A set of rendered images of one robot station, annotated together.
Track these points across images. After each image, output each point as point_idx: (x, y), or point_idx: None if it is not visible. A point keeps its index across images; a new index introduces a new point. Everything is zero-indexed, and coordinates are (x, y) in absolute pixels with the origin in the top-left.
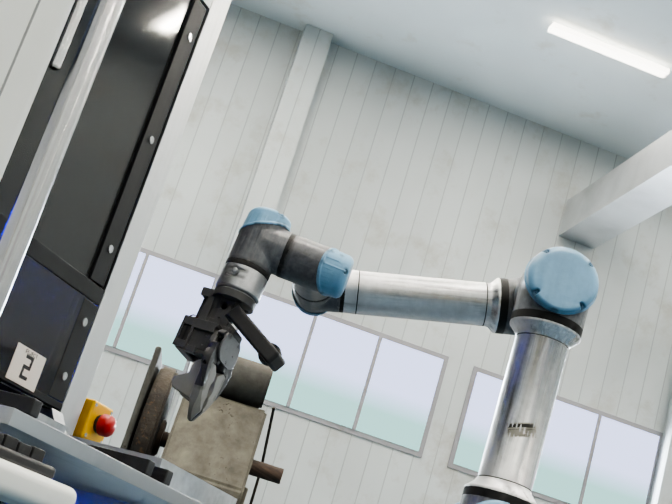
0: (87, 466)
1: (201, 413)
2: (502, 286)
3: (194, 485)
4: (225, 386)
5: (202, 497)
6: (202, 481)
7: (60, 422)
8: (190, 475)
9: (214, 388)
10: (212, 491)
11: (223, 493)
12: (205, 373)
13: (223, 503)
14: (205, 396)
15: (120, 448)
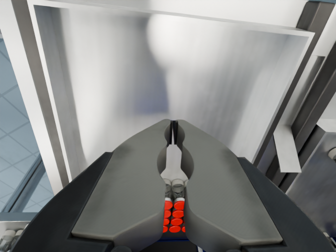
0: None
1: (168, 119)
2: None
3: (200, 17)
4: (48, 202)
5: (162, 12)
6: (181, 16)
7: (286, 159)
8: (224, 21)
9: (152, 170)
10: (136, 10)
11: (92, 5)
12: (276, 186)
13: (84, 3)
14: (191, 142)
15: (283, 98)
